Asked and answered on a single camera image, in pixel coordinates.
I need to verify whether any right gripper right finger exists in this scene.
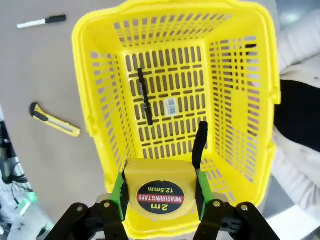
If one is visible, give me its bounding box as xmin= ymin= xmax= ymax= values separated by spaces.
xmin=193 ymin=167 xmax=279 ymax=240

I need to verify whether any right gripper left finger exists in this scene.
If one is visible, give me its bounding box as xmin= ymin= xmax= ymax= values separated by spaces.
xmin=47 ymin=171 xmax=129 ymax=240

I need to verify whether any yellow measuring tape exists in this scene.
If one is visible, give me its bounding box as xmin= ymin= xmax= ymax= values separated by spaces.
xmin=123 ymin=120 xmax=209 ymax=218

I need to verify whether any black pen yellow tip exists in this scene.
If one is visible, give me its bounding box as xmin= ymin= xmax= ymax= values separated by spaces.
xmin=136 ymin=67 xmax=154 ymax=126

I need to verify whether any yellow plastic shopping basket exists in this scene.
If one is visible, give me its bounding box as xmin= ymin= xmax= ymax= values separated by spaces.
xmin=71 ymin=0 xmax=281 ymax=239

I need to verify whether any person in white cardigan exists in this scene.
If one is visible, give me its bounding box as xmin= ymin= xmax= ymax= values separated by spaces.
xmin=270 ymin=29 xmax=320 ymax=214

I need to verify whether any white barcode sticker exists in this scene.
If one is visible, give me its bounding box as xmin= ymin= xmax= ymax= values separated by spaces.
xmin=165 ymin=98 xmax=177 ymax=116

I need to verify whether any yellow black utility knife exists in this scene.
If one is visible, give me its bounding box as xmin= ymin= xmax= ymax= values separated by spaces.
xmin=29 ymin=101 xmax=82 ymax=138

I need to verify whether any white marker black cap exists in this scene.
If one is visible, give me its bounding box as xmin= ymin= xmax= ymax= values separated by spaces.
xmin=16 ymin=14 xmax=68 ymax=30

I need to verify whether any black cable bundle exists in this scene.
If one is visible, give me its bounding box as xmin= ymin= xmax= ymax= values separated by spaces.
xmin=0 ymin=119 xmax=34 ymax=194

